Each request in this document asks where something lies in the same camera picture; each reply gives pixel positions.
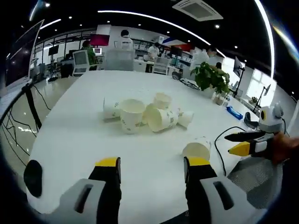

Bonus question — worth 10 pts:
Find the magenta wall screen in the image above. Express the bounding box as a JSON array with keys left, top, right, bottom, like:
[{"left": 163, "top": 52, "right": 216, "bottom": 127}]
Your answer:
[{"left": 90, "top": 34, "right": 110, "bottom": 46}]

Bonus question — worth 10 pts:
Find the ceiling air vent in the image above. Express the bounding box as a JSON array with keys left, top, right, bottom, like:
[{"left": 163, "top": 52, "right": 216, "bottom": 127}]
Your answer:
[{"left": 172, "top": 0, "right": 224, "bottom": 22}]

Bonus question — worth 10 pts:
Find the black oval pad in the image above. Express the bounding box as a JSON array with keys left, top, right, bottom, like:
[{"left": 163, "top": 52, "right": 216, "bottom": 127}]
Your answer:
[{"left": 23, "top": 159, "right": 44, "bottom": 198}]

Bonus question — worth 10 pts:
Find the black monitor on stand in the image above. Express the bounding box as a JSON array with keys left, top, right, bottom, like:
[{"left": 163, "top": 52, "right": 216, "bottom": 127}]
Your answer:
[
  {"left": 48, "top": 45, "right": 60, "bottom": 82},
  {"left": 231, "top": 56, "right": 246, "bottom": 98}
]

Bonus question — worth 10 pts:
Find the grey partition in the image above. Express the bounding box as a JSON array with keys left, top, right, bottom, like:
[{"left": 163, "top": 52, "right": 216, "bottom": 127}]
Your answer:
[{"left": 104, "top": 48, "right": 135, "bottom": 71}]

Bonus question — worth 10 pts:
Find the blue tissue pack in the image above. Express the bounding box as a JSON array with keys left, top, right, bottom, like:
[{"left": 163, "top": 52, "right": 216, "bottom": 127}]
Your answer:
[{"left": 226, "top": 105, "right": 244, "bottom": 120}]

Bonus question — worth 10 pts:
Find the black white cable bundle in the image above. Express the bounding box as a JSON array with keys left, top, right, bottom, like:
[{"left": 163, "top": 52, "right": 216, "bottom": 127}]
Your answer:
[{"left": 179, "top": 78, "right": 202, "bottom": 91}]

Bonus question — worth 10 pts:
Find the small glass jar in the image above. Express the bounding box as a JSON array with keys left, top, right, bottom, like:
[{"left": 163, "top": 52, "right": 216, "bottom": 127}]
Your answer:
[{"left": 212, "top": 91, "right": 229, "bottom": 106}]

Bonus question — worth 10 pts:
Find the white paper cup green print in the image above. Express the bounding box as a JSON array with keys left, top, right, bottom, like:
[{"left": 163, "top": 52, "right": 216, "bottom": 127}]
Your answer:
[
  {"left": 181, "top": 139, "right": 212, "bottom": 162},
  {"left": 142, "top": 103, "right": 179, "bottom": 134},
  {"left": 119, "top": 98, "right": 146, "bottom": 135},
  {"left": 152, "top": 92, "right": 173, "bottom": 111},
  {"left": 176, "top": 110, "right": 195, "bottom": 130},
  {"left": 102, "top": 97, "right": 123, "bottom": 122}
]

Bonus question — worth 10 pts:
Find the person's right hand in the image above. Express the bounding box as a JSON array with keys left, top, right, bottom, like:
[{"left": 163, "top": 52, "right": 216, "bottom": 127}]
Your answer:
[{"left": 268, "top": 132, "right": 299, "bottom": 165}]

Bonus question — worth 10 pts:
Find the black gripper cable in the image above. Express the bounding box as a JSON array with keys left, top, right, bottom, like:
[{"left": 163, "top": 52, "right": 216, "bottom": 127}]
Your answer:
[{"left": 214, "top": 126, "right": 249, "bottom": 177}]

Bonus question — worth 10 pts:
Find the grey round device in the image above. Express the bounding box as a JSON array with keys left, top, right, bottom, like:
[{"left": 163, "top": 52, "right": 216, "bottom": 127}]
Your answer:
[{"left": 171, "top": 70, "right": 185, "bottom": 81}]

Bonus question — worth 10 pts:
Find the white desktop monitor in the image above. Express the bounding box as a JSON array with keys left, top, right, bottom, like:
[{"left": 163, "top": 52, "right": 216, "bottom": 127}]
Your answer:
[{"left": 72, "top": 49, "right": 91, "bottom": 76}]

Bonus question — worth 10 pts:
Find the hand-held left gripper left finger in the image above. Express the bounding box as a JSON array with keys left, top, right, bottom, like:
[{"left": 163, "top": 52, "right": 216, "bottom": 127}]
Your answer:
[{"left": 52, "top": 157, "right": 122, "bottom": 224}]

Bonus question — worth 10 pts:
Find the white table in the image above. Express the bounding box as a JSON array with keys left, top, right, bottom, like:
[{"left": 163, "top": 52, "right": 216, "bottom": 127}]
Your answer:
[{"left": 29, "top": 69, "right": 266, "bottom": 217}]

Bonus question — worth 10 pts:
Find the black curved headset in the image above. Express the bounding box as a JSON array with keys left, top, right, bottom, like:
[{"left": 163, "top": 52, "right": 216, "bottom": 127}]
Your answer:
[{"left": 243, "top": 112, "right": 259, "bottom": 129}]

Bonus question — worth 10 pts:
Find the white office chair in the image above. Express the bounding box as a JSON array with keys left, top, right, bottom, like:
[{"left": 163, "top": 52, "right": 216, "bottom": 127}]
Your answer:
[{"left": 153, "top": 57, "right": 171, "bottom": 76}]

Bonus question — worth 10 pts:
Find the grey mesh office chair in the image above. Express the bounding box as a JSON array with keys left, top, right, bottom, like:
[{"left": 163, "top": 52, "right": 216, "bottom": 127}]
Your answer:
[{"left": 227, "top": 158, "right": 285, "bottom": 210}]

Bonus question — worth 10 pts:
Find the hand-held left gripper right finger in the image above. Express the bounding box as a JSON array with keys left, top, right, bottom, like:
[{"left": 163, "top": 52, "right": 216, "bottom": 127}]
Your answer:
[{"left": 183, "top": 156, "right": 257, "bottom": 224}]

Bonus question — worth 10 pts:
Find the potted green plant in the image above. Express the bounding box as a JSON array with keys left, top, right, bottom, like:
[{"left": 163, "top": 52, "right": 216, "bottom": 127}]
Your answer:
[{"left": 190, "top": 61, "right": 231, "bottom": 98}]

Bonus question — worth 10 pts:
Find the white storage shelf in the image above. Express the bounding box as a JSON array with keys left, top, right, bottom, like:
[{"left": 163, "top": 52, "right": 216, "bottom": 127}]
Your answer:
[{"left": 134, "top": 38, "right": 164, "bottom": 58}]

